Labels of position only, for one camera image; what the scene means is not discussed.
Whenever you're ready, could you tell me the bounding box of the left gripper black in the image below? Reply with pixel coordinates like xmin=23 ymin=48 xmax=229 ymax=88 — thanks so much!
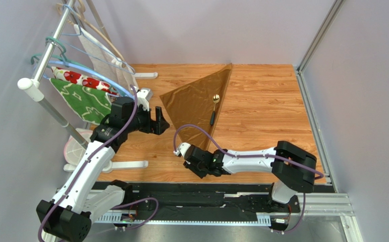
xmin=124 ymin=102 xmax=170 ymax=135

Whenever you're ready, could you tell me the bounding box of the brown satin napkin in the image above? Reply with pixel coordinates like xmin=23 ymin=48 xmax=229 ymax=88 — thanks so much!
xmin=159 ymin=64 xmax=233 ymax=149

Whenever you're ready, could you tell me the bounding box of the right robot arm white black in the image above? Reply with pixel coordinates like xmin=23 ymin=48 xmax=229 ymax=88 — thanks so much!
xmin=174 ymin=141 xmax=322 ymax=204

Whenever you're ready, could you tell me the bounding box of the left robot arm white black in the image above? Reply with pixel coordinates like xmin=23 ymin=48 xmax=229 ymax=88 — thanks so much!
xmin=36 ymin=97 xmax=170 ymax=241

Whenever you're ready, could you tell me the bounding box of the green white patterned towel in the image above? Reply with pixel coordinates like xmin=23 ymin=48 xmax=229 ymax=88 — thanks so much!
xmin=50 ymin=78 xmax=111 ymax=125

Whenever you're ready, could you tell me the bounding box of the beige grey hanging cloth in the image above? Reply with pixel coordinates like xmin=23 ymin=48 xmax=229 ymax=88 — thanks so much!
xmin=73 ymin=24 xmax=138 ymax=95

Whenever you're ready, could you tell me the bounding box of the light blue plastic hanger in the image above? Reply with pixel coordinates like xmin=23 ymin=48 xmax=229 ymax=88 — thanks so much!
xmin=43 ymin=59 xmax=131 ymax=100

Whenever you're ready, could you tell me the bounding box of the red floral white cloth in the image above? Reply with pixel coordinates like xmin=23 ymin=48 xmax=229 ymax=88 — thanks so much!
xmin=51 ymin=67 xmax=119 ymax=95

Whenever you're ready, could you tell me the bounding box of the teal plastic hanger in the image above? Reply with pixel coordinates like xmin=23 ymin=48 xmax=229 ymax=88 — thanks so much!
xmin=30 ymin=36 xmax=91 ymax=73

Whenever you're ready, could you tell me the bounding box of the white metal clothes rack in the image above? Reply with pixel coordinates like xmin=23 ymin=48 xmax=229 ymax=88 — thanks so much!
xmin=17 ymin=1 xmax=158 ymax=172

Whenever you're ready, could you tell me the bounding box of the wooden hanger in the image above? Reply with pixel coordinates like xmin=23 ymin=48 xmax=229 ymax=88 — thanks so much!
xmin=71 ymin=0 xmax=124 ymax=61

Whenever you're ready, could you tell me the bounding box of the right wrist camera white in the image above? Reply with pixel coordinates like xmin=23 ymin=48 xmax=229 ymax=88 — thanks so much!
xmin=173 ymin=142 xmax=191 ymax=157

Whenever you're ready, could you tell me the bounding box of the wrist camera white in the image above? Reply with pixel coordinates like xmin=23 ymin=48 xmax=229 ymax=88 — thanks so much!
xmin=134 ymin=86 xmax=153 ymax=111
xmin=173 ymin=142 xmax=191 ymax=157

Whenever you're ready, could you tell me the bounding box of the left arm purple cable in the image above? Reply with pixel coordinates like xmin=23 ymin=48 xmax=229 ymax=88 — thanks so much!
xmin=37 ymin=85 xmax=159 ymax=242

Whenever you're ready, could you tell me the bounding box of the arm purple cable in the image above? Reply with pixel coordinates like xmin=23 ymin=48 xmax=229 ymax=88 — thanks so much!
xmin=37 ymin=85 xmax=159 ymax=242
xmin=173 ymin=124 xmax=325 ymax=234

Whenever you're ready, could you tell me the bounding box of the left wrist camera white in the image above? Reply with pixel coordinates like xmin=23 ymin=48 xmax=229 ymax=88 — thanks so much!
xmin=134 ymin=86 xmax=153 ymax=111

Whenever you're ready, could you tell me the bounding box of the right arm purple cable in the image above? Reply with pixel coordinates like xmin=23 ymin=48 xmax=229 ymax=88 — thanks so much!
xmin=173 ymin=124 xmax=325 ymax=234

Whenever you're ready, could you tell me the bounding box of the thin blue wire hanger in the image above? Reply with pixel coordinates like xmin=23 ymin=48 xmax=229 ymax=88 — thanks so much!
xmin=57 ymin=4 xmax=136 ymax=75

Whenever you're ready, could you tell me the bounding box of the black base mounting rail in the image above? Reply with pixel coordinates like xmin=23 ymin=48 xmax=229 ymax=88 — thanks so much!
xmin=98 ymin=183 xmax=303 ymax=225

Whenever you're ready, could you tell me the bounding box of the aluminium corner frame post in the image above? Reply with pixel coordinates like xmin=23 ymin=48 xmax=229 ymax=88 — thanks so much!
xmin=296 ymin=0 xmax=346 ymax=73

